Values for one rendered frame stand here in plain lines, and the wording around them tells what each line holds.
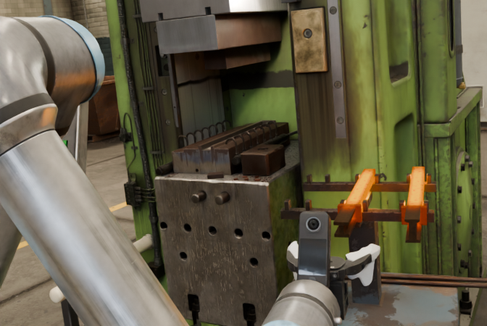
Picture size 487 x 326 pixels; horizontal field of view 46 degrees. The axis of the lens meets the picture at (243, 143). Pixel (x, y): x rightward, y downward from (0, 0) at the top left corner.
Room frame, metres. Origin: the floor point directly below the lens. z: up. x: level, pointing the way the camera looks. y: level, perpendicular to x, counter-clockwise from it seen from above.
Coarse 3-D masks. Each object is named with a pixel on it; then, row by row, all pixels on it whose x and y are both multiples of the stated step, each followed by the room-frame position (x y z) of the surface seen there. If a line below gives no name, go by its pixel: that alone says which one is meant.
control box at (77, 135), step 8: (80, 104) 1.78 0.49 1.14; (80, 112) 1.77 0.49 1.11; (72, 120) 1.75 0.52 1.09; (80, 120) 1.76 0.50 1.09; (72, 128) 1.74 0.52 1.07; (80, 128) 1.75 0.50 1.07; (64, 136) 1.73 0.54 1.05; (72, 136) 1.72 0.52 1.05; (80, 136) 1.74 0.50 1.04; (72, 144) 1.71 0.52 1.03; (80, 144) 1.73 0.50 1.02; (72, 152) 1.70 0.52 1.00; (80, 152) 1.72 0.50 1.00; (80, 160) 1.71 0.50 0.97
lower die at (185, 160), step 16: (240, 128) 1.93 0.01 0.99; (272, 128) 1.85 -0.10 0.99; (288, 128) 1.95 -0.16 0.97; (192, 144) 1.77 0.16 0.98; (224, 144) 1.66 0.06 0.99; (240, 144) 1.65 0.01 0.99; (256, 144) 1.73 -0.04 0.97; (288, 144) 1.94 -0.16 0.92; (176, 160) 1.68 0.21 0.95; (192, 160) 1.65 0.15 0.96; (208, 160) 1.62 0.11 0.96; (224, 160) 1.59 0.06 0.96
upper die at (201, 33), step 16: (208, 16) 1.60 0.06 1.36; (224, 16) 1.63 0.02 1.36; (240, 16) 1.71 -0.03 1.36; (256, 16) 1.80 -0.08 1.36; (272, 16) 1.90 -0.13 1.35; (160, 32) 1.68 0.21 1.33; (176, 32) 1.65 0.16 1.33; (192, 32) 1.62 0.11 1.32; (208, 32) 1.60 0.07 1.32; (224, 32) 1.62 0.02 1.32; (240, 32) 1.70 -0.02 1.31; (256, 32) 1.79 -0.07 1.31; (272, 32) 1.90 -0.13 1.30; (160, 48) 1.68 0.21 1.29; (176, 48) 1.65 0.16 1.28; (192, 48) 1.63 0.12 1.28; (208, 48) 1.60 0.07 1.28; (224, 48) 1.62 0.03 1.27
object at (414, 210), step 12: (420, 168) 1.34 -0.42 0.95; (420, 180) 1.23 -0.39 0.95; (420, 192) 1.15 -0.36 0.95; (408, 204) 1.08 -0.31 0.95; (420, 204) 1.07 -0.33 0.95; (408, 216) 0.98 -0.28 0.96; (420, 216) 1.03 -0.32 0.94; (408, 228) 1.02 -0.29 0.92; (420, 228) 1.01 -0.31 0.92; (408, 240) 0.96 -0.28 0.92; (420, 240) 0.96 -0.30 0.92
